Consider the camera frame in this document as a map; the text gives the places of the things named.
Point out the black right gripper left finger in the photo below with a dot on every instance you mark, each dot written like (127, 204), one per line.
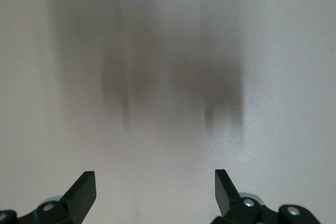
(78, 195)

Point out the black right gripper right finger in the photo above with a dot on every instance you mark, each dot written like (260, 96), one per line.
(225, 195)

